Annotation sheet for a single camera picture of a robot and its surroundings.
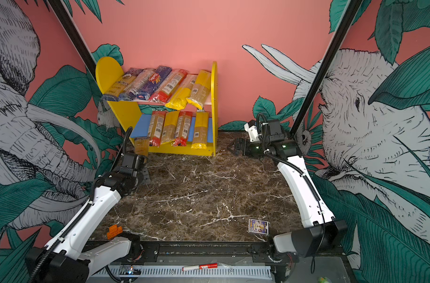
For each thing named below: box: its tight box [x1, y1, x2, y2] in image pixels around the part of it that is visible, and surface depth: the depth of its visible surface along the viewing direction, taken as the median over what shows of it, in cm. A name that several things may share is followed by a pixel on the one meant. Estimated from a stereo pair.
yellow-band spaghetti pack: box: [160, 110, 180, 145], surface depth 100 cm
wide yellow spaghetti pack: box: [186, 70, 211, 111], surface depth 78 cm
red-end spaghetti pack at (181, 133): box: [170, 110, 193, 147], surface depth 97 cm
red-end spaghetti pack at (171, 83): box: [148, 68, 188, 104], surface depth 81 cm
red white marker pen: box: [182, 262, 219, 272], surface depth 72 cm
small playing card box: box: [247, 218, 270, 235], surface depth 81 cm
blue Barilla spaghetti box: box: [136, 65, 172, 101], surface depth 82 cm
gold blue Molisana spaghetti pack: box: [134, 136, 150, 157], surface depth 90 cm
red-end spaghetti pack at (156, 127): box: [148, 110, 168, 148], surface depth 100 cm
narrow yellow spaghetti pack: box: [164, 74, 198, 111], surface depth 77 cm
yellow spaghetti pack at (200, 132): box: [191, 110, 210, 150], surface depth 100 cm
